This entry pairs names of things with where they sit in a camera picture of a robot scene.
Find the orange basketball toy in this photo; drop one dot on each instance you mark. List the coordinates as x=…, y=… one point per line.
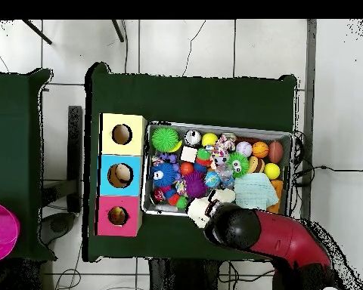
x=261, y=150

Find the plain green spiky ball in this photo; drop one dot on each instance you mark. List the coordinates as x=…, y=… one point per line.
x=165, y=139

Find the white baseball toy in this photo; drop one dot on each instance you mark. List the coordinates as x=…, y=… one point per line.
x=244, y=149

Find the small silver can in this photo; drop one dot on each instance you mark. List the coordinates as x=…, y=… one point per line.
x=192, y=138

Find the brown rubber ball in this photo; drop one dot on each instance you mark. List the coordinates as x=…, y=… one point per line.
x=276, y=151

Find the dark blue spiky ball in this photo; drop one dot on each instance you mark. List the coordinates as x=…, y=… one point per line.
x=165, y=175

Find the dark green side table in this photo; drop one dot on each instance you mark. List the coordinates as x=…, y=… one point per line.
x=24, y=151

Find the black flat panel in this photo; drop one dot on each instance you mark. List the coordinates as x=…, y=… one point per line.
x=75, y=151

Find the mint green cloth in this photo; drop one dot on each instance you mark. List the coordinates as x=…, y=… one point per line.
x=254, y=190

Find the purple spiky toy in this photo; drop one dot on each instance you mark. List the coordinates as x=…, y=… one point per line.
x=195, y=185

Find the wooden box three holes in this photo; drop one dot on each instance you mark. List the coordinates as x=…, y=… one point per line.
x=120, y=157

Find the magenta round disc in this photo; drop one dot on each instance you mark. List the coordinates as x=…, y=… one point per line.
x=1, y=231

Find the pale yellow cloth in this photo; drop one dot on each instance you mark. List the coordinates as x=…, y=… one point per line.
x=199, y=211

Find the black tripod leg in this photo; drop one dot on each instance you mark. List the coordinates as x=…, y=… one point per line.
x=118, y=30
x=36, y=31

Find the yellow ball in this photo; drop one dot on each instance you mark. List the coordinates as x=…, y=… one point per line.
x=209, y=139

